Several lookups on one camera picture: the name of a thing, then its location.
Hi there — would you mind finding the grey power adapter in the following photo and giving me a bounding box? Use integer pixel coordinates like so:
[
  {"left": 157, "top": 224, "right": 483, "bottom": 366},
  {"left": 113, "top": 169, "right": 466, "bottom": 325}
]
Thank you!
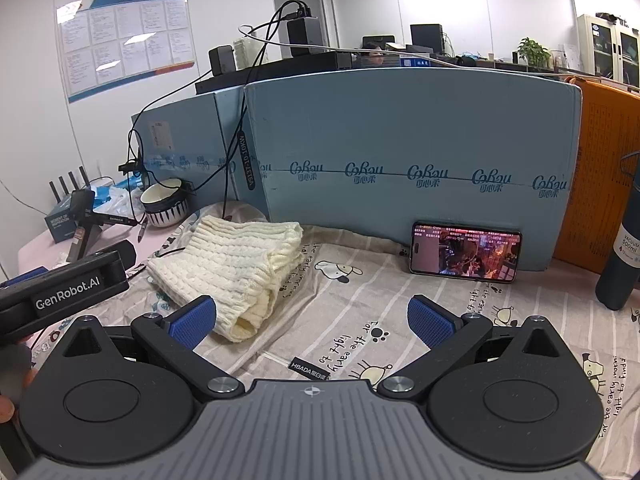
[{"left": 286, "top": 16, "right": 326, "bottom": 57}]

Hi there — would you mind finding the large blue foam board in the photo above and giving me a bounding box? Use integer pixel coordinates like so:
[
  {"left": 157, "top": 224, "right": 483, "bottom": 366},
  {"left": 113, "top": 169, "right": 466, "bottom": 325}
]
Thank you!
[{"left": 244, "top": 79, "right": 583, "bottom": 273}]

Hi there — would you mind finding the white ribbed object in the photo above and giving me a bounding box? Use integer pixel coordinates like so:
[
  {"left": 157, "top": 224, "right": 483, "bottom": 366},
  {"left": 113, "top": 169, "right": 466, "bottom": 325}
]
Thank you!
[{"left": 234, "top": 25, "right": 271, "bottom": 71}]

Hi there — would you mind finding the white glass-door cabinet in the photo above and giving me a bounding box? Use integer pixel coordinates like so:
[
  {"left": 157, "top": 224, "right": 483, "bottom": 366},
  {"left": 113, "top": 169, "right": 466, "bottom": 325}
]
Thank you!
[{"left": 576, "top": 12, "right": 640, "bottom": 93}]

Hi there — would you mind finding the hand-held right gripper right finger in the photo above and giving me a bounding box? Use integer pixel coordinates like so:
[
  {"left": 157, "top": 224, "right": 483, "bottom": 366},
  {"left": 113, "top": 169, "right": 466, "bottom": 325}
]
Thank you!
[{"left": 377, "top": 296, "right": 583, "bottom": 403}]

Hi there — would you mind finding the black smartphone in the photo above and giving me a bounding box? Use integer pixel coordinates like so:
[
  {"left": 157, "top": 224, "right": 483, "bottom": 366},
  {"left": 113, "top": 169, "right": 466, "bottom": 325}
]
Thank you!
[{"left": 411, "top": 221, "right": 522, "bottom": 284}]

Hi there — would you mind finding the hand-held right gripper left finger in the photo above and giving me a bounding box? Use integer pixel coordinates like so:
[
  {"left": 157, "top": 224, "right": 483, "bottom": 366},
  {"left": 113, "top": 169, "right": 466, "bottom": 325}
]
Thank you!
[{"left": 40, "top": 296, "right": 246, "bottom": 403}]

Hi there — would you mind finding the black power adapter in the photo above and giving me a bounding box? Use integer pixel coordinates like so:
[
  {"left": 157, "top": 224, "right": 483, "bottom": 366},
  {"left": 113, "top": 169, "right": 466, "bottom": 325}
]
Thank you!
[{"left": 208, "top": 45, "right": 236, "bottom": 76}]

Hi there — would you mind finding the black router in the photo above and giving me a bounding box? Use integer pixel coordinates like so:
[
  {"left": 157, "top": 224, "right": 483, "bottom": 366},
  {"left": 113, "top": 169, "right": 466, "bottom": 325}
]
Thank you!
[{"left": 49, "top": 166, "right": 93, "bottom": 207}]

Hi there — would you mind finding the person's left hand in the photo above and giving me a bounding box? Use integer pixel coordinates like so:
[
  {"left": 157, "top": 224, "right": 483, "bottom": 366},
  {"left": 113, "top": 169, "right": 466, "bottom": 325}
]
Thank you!
[{"left": 0, "top": 336, "right": 38, "bottom": 426}]

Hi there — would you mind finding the printed striped bed sheet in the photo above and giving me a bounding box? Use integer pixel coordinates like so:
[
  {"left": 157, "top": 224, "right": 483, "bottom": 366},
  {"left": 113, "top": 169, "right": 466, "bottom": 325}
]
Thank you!
[{"left": 30, "top": 202, "right": 640, "bottom": 480}]

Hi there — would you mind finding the green potted plant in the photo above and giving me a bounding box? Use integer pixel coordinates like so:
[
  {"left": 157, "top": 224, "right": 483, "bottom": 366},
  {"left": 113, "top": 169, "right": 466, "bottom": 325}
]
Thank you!
[{"left": 515, "top": 36, "right": 553, "bottom": 68}]

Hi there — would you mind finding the black monitor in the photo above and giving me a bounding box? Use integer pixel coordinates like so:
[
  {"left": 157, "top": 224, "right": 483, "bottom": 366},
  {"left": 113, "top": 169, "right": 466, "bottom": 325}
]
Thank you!
[{"left": 410, "top": 23, "right": 444, "bottom": 53}]

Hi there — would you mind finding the black mini tripod device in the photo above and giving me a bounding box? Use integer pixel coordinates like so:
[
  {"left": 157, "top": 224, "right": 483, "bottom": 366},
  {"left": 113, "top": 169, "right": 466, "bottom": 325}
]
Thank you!
[{"left": 67, "top": 189, "right": 138, "bottom": 263}]

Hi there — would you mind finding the wall poster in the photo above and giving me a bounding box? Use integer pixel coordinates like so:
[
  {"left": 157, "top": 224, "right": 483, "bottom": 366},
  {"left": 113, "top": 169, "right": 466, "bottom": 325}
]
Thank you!
[{"left": 55, "top": 0, "right": 196, "bottom": 105}]

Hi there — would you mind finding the small blue foam board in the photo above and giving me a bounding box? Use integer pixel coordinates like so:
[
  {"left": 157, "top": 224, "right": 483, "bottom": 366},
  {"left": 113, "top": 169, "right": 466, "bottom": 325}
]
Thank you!
[{"left": 131, "top": 91, "right": 271, "bottom": 223}]

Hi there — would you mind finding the dark blue thermos bottle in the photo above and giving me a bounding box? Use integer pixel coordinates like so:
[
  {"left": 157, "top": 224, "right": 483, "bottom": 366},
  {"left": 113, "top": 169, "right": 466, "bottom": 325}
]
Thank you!
[{"left": 595, "top": 151, "right": 640, "bottom": 311}]

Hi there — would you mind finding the grey-blue cardboard box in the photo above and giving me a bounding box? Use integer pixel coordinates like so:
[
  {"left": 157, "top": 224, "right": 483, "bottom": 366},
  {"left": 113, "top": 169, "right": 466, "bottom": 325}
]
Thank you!
[{"left": 47, "top": 201, "right": 83, "bottom": 243}]

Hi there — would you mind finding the striped white bowl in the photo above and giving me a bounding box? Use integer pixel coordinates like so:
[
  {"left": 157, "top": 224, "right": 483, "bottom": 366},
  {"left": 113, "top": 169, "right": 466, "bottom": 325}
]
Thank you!
[{"left": 140, "top": 179, "right": 190, "bottom": 228}]

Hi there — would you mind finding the white plastic bag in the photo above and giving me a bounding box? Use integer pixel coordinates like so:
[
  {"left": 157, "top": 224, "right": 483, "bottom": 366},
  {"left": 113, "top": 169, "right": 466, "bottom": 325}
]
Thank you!
[{"left": 92, "top": 185, "right": 146, "bottom": 216}]

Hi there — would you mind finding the cream knit sweater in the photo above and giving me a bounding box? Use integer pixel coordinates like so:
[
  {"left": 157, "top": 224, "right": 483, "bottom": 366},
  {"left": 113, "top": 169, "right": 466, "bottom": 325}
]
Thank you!
[{"left": 145, "top": 215, "right": 305, "bottom": 343}]

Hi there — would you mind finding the orange cardboard box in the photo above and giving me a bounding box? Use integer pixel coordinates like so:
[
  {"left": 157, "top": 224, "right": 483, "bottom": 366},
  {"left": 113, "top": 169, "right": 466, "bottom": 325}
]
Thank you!
[{"left": 550, "top": 76, "right": 640, "bottom": 276}]

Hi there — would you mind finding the black flat panel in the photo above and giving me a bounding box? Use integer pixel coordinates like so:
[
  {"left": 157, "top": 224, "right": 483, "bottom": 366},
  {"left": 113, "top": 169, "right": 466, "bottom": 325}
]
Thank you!
[{"left": 195, "top": 51, "right": 353, "bottom": 95}]

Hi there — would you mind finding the black cable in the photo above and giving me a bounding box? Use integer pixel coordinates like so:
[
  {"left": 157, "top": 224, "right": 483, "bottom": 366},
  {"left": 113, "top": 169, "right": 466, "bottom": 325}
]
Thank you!
[{"left": 127, "top": 0, "right": 311, "bottom": 222}]

